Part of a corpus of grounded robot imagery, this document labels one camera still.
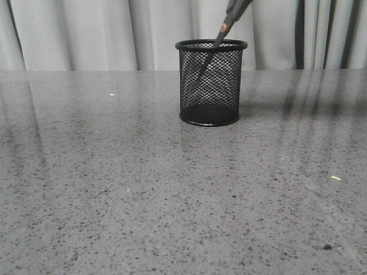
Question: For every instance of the black mesh metal bucket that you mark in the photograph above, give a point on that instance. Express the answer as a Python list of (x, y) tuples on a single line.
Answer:
[(210, 80)]

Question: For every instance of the orange and grey scissors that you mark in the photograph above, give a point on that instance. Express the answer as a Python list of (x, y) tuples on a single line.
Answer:
[(234, 10)]

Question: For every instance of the grey pleated curtain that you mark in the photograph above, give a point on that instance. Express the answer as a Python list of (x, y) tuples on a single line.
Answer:
[(140, 35)]

